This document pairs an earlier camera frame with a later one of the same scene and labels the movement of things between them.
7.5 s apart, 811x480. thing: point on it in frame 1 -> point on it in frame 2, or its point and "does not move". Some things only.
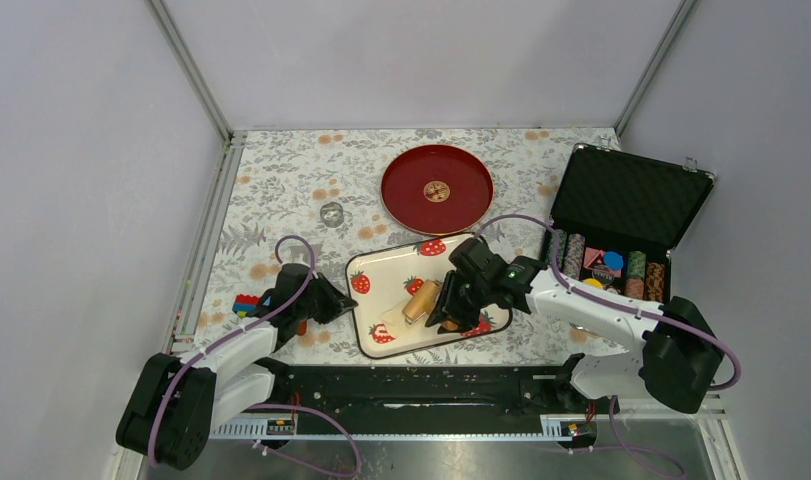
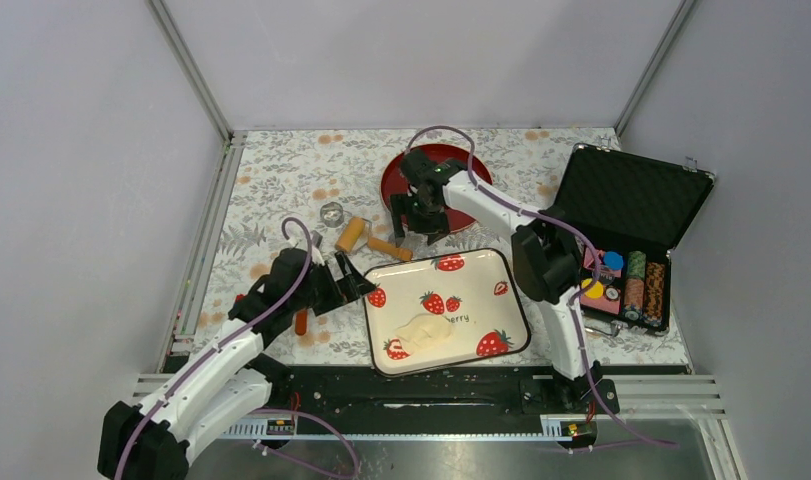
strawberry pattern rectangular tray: x=380 y=284 does not move
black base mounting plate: x=433 y=392 does not move
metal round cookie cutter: x=332 y=214 does not move
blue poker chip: x=613 y=260 does not move
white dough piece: x=395 y=317 -> x=423 y=331
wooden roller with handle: x=424 y=301 -> x=358 y=230
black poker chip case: x=618 y=215 does not move
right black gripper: x=448 y=303 -> x=436 y=229
